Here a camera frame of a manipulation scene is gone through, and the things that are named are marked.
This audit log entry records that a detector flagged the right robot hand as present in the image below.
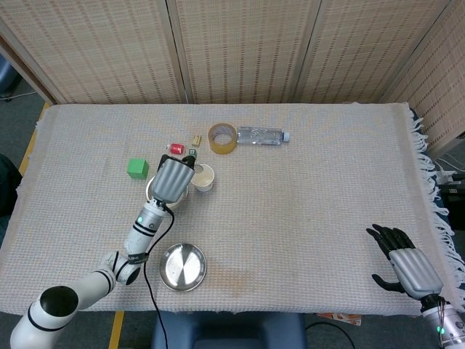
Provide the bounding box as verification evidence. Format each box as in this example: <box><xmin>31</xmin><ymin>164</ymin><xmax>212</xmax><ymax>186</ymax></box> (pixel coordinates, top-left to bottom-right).
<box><xmin>365</xmin><ymin>223</ymin><xmax>444</xmax><ymax>301</ymax></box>

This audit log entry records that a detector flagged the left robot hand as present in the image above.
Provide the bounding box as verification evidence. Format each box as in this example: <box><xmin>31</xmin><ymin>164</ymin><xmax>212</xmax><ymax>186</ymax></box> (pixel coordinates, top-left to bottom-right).
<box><xmin>147</xmin><ymin>153</ymin><xmax>199</xmax><ymax>204</ymax></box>

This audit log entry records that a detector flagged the steel bowl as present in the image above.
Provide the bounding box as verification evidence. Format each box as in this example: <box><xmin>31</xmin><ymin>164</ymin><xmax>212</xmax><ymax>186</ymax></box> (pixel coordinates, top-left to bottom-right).
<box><xmin>145</xmin><ymin>177</ymin><xmax>190</xmax><ymax>211</ymax></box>

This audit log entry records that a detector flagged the white paper cup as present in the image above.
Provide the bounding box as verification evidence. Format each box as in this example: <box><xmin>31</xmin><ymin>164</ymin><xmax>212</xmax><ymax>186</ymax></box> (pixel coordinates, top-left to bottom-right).
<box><xmin>191</xmin><ymin>164</ymin><xmax>216</xmax><ymax>193</ymax></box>

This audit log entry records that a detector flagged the green cube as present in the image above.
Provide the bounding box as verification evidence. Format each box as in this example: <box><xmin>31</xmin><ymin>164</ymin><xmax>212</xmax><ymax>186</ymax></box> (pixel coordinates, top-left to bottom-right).
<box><xmin>126</xmin><ymin>157</ymin><xmax>150</xmax><ymax>180</ymax></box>

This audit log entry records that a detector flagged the yellow tape roll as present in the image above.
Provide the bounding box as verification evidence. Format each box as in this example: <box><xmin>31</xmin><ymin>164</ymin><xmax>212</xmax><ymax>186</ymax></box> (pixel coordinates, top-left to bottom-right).
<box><xmin>207</xmin><ymin>122</ymin><xmax>238</xmax><ymax>156</ymax></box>

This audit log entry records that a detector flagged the black box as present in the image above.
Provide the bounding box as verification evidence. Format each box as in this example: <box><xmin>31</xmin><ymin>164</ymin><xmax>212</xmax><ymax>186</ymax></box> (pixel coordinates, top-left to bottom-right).
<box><xmin>439</xmin><ymin>181</ymin><xmax>465</xmax><ymax>222</ymax></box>

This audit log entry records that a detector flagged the steel plate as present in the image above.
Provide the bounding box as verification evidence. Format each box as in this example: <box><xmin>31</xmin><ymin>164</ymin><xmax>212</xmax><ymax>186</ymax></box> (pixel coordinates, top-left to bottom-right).
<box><xmin>158</xmin><ymin>243</ymin><xmax>208</xmax><ymax>292</ymax></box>

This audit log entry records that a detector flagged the orange printed paper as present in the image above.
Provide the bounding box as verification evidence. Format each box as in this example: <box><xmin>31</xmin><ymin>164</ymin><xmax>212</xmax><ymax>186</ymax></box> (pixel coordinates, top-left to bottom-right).
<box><xmin>315</xmin><ymin>311</ymin><xmax>364</xmax><ymax>326</ymax></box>

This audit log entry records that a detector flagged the clear plastic water bottle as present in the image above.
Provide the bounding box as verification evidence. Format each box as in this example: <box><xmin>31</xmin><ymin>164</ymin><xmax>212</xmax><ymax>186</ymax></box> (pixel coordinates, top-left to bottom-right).
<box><xmin>237</xmin><ymin>125</ymin><xmax>291</xmax><ymax>147</ymax></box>

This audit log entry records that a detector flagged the white woven tablecloth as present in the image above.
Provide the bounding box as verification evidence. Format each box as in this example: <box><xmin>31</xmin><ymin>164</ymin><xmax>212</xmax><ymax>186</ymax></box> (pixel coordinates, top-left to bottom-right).
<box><xmin>0</xmin><ymin>103</ymin><xmax>465</xmax><ymax>317</ymax></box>

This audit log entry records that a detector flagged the bamboo folding screen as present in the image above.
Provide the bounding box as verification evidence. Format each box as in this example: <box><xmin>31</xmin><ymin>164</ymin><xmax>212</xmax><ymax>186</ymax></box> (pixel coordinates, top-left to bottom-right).
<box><xmin>0</xmin><ymin>0</ymin><xmax>465</xmax><ymax>153</ymax></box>

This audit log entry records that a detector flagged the black bag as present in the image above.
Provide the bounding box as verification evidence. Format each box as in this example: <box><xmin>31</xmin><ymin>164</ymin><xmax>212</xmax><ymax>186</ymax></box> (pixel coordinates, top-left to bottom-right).
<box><xmin>0</xmin><ymin>152</ymin><xmax>23</xmax><ymax>222</ymax></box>

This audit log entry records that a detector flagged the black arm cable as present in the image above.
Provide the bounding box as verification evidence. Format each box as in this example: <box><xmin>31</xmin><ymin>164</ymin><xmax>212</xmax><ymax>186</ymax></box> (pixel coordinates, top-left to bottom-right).
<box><xmin>143</xmin><ymin>203</ymin><xmax>175</xmax><ymax>349</ymax></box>

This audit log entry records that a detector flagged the black floor cable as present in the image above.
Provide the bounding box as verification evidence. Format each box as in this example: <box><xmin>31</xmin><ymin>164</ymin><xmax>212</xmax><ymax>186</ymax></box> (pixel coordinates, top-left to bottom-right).
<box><xmin>304</xmin><ymin>321</ymin><xmax>355</xmax><ymax>349</ymax></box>

